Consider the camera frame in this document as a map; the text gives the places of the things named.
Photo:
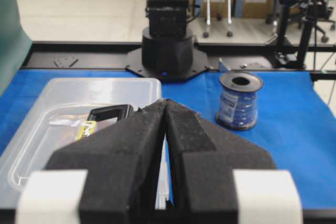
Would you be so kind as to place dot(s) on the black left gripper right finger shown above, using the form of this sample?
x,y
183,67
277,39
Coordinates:
x,y
220,177

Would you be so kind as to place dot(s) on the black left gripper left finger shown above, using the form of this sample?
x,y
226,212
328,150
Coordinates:
x,y
107,177

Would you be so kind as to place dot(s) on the clear plastic tool box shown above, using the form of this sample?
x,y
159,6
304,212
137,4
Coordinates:
x,y
55,119

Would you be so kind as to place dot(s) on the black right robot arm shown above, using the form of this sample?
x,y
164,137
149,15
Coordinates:
x,y
168,37

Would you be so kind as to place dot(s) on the yellow labelled packet inside box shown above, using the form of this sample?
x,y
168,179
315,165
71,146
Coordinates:
x,y
86,129

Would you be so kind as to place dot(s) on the black clamp inside box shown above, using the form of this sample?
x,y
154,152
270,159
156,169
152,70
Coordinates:
x,y
109,115

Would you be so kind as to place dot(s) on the blue table mat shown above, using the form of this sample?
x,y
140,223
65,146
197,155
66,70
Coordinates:
x,y
294,125

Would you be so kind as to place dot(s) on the green curtain backdrop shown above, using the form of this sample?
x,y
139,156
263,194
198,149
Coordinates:
x,y
15,44

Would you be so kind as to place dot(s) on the black tripod stand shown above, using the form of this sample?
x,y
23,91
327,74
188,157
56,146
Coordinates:
x,y
309,21

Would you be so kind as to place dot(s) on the blue wire spool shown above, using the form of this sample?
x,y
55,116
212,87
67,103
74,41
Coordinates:
x,y
238,100

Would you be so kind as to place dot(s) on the black table rail frame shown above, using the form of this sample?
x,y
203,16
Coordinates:
x,y
126,56

